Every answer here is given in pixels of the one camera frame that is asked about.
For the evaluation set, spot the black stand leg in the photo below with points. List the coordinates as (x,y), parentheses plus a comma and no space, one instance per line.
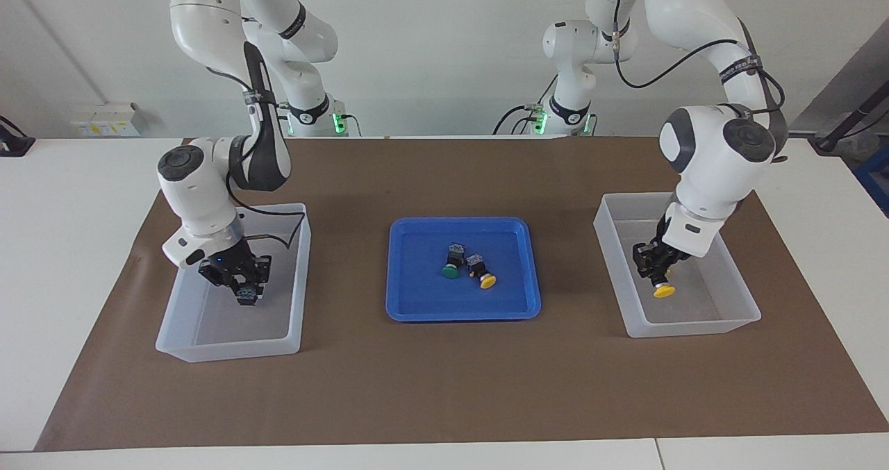
(851,117)

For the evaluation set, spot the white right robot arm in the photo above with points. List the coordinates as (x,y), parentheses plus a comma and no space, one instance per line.
(201,192)

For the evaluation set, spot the white wall socket strip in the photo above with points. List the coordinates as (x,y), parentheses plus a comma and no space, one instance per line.
(104,119)

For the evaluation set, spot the large mushroom green push button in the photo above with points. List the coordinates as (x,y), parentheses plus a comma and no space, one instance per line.
(453,258)

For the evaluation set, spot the black table clamp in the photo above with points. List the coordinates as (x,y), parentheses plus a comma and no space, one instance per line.
(14,144)

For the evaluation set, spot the blue plastic tray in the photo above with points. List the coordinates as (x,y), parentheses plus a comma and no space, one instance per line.
(462,303)

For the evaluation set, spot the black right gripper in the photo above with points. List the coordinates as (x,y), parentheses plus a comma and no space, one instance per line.
(226,262)

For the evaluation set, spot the small green push button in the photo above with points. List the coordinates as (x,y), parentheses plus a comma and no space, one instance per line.
(247,295)

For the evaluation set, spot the brown table mat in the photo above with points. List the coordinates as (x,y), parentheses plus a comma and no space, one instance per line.
(444,387)

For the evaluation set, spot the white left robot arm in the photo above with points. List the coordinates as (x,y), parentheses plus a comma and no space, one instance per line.
(708,171)

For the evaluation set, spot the translucent white plastic box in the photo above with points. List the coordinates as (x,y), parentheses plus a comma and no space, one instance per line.
(722,303)
(229,331)

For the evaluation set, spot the yellow mushroom push button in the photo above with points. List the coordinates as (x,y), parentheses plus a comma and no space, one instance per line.
(664,290)
(480,270)

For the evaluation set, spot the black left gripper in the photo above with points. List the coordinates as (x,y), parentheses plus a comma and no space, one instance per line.
(667,251)

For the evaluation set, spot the blue crate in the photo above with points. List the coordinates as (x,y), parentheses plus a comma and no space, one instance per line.
(876,178)

